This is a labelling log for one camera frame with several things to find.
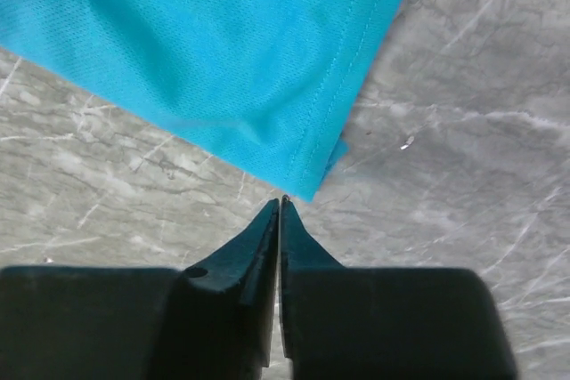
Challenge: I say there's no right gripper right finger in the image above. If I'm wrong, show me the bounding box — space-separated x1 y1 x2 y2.
280 198 518 379

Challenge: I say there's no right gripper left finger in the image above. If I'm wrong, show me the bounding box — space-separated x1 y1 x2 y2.
1 200 279 379

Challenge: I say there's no teal polo t shirt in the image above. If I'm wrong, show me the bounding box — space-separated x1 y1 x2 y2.
1 0 402 200

